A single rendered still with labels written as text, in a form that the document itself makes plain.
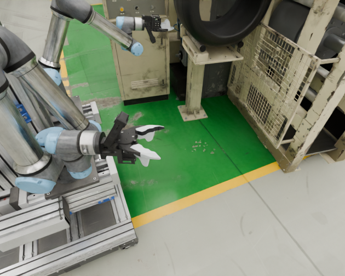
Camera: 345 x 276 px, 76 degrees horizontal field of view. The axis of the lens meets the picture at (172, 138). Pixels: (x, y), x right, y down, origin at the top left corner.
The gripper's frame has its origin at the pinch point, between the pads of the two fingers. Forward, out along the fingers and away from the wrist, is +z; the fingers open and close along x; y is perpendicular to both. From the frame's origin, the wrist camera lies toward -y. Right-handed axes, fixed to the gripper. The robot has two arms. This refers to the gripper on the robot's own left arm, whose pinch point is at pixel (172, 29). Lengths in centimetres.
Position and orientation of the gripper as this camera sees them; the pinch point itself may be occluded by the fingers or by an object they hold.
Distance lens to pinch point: 161.8
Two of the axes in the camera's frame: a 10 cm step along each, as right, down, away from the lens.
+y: 1.2, -7.2, -6.8
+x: -2.4, -6.8, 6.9
